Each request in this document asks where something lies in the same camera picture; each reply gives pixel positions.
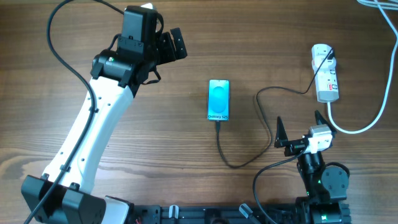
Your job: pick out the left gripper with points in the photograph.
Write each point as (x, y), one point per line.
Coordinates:
(168, 54)

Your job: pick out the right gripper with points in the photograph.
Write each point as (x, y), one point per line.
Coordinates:
(282, 141)

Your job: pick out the smartphone with cyan screen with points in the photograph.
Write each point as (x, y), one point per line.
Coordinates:
(218, 100)

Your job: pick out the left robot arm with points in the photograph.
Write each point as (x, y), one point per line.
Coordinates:
(63, 193)

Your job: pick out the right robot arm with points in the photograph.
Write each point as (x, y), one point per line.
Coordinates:
(326, 183)

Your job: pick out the white USB charger plug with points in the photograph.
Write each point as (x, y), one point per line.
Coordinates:
(322, 63)

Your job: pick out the white power strip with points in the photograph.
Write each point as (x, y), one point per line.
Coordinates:
(326, 81)

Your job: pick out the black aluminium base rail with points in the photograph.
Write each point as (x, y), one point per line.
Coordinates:
(272, 213)

